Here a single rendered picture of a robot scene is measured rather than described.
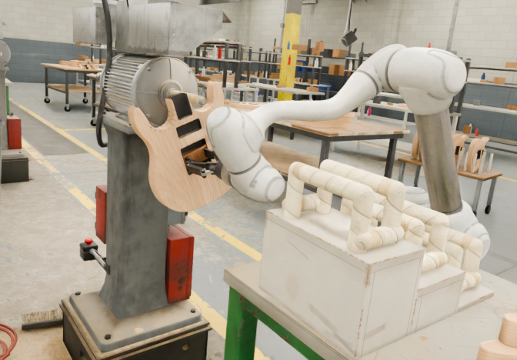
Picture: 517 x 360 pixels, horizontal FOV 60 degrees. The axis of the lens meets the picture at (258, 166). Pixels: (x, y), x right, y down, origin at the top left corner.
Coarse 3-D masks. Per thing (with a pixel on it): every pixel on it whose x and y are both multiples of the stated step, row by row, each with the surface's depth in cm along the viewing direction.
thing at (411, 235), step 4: (408, 232) 84; (412, 232) 83; (416, 232) 83; (420, 232) 83; (408, 236) 84; (412, 236) 83; (416, 236) 83; (420, 236) 83; (408, 240) 84; (412, 240) 83; (416, 240) 83; (420, 240) 83; (416, 244) 83; (420, 244) 83
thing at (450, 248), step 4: (404, 232) 103; (424, 232) 101; (404, 236) 104; (424, 236) 100; (428, 236) 99; (424, 240) 99; (428, 240) 99; (424, 244) 99; (448, 244) 95; (452, 244) 95; (444, 248) 95; (448, 248) 95; (452, 248) 94; (456, 248) 94; (460, 248) 94; (448, 252) 95; (452, 252) 94; (456, 252) 94; (460, 252) 94
